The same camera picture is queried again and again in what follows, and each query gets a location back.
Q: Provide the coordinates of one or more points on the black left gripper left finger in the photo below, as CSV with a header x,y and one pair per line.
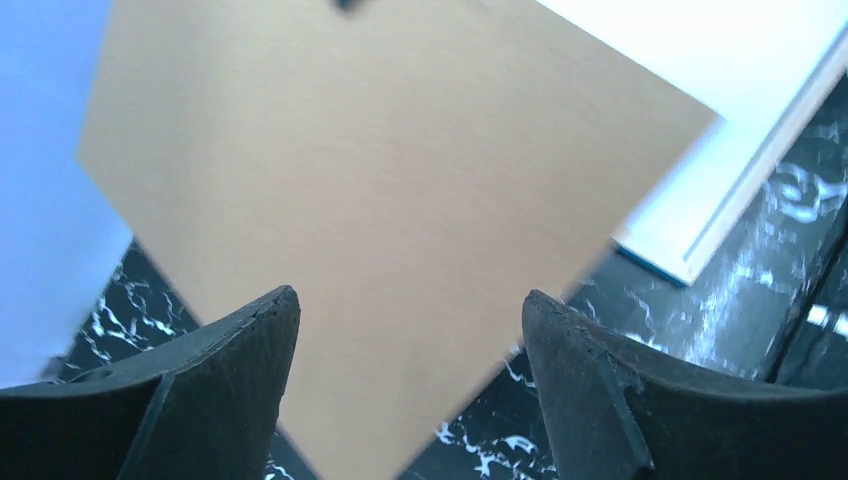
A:
x,y
200,406

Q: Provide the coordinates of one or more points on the blue wooden picture frame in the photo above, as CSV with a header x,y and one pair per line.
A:
x,y
679,227

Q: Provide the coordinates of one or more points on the brown cardboard backing board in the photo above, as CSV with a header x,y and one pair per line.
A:
x,y
411,168

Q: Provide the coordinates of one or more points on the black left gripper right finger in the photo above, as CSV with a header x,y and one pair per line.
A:
x,y
615,408

